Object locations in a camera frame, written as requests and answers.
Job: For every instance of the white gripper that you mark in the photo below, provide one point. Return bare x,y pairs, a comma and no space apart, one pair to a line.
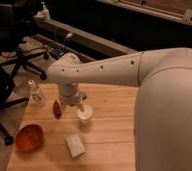
70,94

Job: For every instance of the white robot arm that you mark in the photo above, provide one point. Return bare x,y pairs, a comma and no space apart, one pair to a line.
163,107

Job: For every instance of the small red bottle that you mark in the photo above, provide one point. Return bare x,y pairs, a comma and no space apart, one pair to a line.
57,109

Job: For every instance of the clear glass bottle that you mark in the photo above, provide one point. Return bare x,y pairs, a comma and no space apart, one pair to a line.
36,93

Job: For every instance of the orange ceramic bowl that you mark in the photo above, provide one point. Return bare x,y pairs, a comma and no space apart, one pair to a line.
29,138

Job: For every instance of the white spray bottle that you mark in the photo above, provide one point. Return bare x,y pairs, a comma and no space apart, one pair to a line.
44,13

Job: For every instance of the white sponge block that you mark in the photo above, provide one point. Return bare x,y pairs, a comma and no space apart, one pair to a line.
75,145

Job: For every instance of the black office chair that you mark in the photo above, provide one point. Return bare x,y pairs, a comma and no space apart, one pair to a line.
16,22

